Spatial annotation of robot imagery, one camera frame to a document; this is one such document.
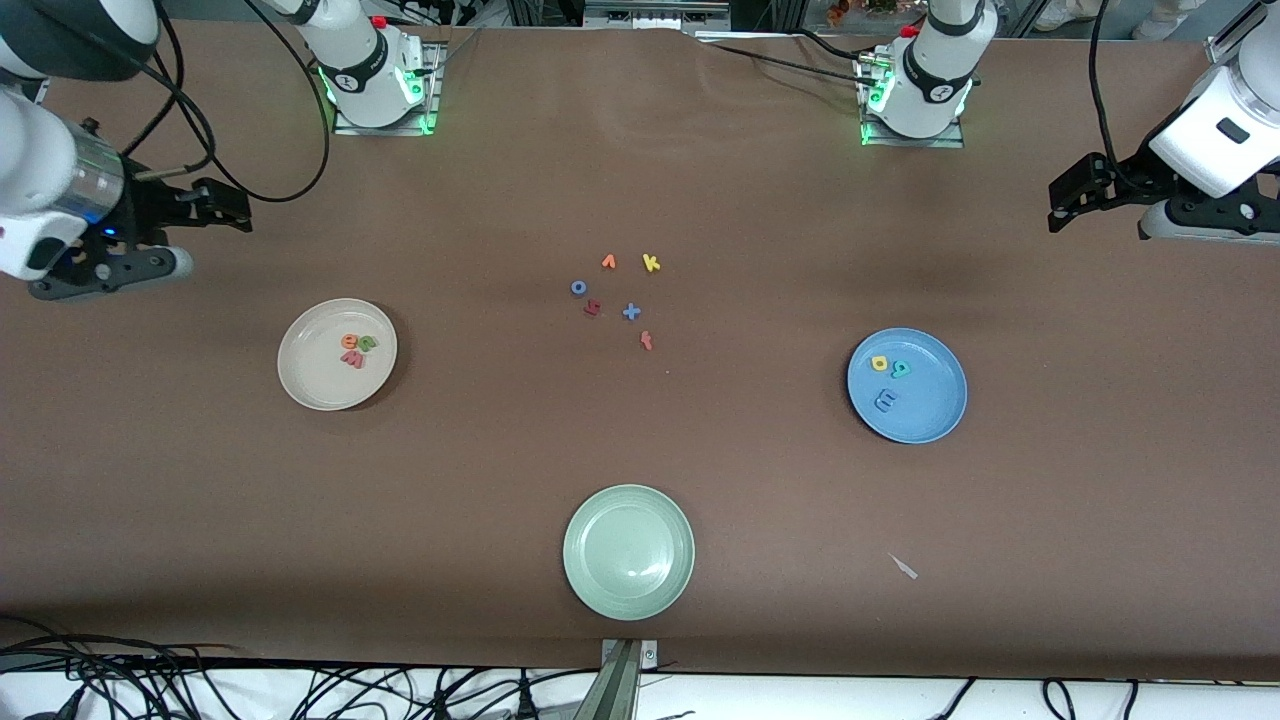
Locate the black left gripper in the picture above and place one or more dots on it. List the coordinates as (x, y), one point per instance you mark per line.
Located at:
(1128, 177)

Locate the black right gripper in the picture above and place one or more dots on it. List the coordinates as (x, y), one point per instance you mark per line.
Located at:
(150, 208)

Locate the pink foam letter w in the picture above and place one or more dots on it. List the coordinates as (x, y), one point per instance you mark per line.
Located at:
(353, 360)

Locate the teal foam letter g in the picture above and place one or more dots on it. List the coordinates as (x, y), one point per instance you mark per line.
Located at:
(905, 369)

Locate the blue foam letter m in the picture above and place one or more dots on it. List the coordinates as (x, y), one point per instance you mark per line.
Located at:
(886, 401)

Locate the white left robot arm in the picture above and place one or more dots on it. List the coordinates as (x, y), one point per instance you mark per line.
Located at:
(940, 60)

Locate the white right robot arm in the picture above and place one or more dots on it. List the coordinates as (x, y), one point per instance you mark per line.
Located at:
(365, 60)

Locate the beige brown plate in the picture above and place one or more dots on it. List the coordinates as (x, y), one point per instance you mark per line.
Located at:
(320, 375)

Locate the blue plate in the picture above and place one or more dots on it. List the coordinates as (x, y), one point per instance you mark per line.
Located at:
(925, 400)

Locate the orange background object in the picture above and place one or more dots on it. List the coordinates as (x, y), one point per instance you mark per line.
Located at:
(860, 8)

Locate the small white paper scrap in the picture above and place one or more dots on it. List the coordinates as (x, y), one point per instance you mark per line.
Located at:
(903, 566)

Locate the blue foam letter x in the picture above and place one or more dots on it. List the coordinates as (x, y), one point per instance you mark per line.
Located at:
(631, 312)

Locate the yellow foam letter k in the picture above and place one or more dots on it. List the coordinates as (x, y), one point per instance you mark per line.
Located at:
(649, 263)

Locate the grey metal box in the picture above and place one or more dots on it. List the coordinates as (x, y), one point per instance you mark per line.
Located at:
(655, 15)

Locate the pale green plate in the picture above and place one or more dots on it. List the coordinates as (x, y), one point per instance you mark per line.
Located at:
(628, 552)

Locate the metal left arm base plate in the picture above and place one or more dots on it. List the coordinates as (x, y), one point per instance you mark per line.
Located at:
(915, 142)

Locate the aluminium frame profile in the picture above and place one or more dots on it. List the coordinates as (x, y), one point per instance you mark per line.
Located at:
(1225, 48)

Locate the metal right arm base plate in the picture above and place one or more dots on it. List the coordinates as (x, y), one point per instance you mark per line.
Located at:
(432, 100)

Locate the grey metal camera bracket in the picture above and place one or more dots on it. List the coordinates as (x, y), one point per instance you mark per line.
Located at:
(620, 685)

